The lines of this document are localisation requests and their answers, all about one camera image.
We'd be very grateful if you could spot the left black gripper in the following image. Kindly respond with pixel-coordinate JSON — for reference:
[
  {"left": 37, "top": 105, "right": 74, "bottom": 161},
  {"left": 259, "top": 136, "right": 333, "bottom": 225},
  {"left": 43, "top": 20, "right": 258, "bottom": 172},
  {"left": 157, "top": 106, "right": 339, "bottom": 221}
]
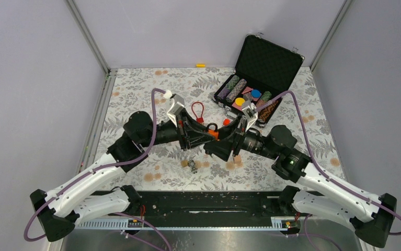
[{"left": 141, "top": 108, "right": 216, "bottom": 151}]

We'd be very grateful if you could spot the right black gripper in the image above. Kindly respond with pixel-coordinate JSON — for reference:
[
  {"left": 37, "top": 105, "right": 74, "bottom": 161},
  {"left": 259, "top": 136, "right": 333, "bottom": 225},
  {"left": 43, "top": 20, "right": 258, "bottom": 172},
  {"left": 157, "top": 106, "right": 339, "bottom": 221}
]
[{"left": 203, "top": 113, "right": 279, "bottom": 162}]

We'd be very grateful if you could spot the orange black padlock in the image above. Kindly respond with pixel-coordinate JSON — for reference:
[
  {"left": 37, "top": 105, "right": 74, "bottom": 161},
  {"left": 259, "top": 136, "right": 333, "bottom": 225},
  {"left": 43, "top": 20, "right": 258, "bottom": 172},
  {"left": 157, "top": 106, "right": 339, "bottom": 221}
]
[{"left": 207, "top": 123, "right": 219, "bottom": 140}]

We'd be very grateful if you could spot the red cable padlock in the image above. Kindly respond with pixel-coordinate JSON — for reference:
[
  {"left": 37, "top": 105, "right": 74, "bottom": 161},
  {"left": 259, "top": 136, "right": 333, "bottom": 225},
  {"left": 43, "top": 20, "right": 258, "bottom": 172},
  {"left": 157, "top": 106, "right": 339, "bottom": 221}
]
[{"left": 191, "top": 101, "right": 204, "bottom": 124}]

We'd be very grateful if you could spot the small brass padlock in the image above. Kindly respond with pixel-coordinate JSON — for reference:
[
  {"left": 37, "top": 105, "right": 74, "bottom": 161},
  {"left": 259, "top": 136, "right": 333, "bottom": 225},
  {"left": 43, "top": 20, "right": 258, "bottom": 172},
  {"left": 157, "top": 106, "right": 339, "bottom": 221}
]
[{"left": 181, "top": 159, "right": 190, "bottom": 167}]

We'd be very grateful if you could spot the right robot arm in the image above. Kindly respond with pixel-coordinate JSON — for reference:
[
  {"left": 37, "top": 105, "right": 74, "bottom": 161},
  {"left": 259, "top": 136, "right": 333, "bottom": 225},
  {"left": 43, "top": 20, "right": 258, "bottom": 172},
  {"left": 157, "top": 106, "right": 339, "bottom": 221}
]
[{"left": 204, "top": 119, "right": 397, "bottom": 248}]

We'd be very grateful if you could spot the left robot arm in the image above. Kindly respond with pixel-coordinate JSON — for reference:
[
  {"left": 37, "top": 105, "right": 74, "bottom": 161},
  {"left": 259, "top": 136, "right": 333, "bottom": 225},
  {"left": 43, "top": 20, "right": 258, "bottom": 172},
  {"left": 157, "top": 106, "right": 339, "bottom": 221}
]
[{"left": 30, "top": 108, "right": 219, "bottom": 242}]

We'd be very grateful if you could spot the tan block near keys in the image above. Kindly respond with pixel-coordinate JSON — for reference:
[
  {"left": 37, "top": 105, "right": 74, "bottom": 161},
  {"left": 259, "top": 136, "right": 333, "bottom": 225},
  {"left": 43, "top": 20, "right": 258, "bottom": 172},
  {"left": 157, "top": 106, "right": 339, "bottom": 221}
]
[{"left": 233, "top": 155, "right": 242, "bottom": 165}]

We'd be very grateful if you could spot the black poker chip case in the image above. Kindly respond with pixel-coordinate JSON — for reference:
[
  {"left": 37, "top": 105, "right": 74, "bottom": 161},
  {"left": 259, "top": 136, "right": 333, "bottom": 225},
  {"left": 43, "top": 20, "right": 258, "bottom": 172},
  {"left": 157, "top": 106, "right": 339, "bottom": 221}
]
[{"left": 212, "top": 34, "right": 305, "bottom": 115}]

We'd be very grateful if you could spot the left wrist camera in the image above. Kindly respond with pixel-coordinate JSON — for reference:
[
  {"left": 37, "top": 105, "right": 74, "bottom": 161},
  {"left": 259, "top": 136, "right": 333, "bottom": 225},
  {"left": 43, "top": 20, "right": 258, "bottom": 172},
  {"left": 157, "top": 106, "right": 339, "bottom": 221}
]
[{"left": 163, "top": 89, "right": 185, "bottom": 127}]

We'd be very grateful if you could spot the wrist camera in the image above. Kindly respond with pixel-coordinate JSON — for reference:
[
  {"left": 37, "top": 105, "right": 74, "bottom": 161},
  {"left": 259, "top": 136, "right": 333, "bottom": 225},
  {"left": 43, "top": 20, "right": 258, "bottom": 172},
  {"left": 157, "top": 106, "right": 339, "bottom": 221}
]
[
  {"left": 163, "top": 89, "right": 185, "bottom": 127},
  {"left": 242, "top": 100, "right": 258, "bottom": 132}
]

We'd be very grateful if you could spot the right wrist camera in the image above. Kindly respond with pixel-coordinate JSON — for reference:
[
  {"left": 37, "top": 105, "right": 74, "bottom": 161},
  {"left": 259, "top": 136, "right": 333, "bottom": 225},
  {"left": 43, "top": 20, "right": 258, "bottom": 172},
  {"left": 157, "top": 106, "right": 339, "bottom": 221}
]
[{"left": 242, "top": 100, "right": 258, "bottom": 132}]

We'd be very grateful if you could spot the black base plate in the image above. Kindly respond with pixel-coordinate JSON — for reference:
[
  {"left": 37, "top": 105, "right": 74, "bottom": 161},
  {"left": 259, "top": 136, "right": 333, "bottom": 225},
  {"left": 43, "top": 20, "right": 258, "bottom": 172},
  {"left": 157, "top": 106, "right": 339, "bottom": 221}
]
[{"left": 105, "top": 189, "right": 314, "bottom": 230}]

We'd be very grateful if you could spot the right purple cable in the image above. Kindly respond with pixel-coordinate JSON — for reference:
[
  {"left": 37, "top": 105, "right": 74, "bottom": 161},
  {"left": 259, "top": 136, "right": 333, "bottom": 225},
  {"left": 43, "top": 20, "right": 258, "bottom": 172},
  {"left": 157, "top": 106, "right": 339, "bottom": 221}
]
[{"left": 254, "top": 90, "right": 401, "bottom": 251}]

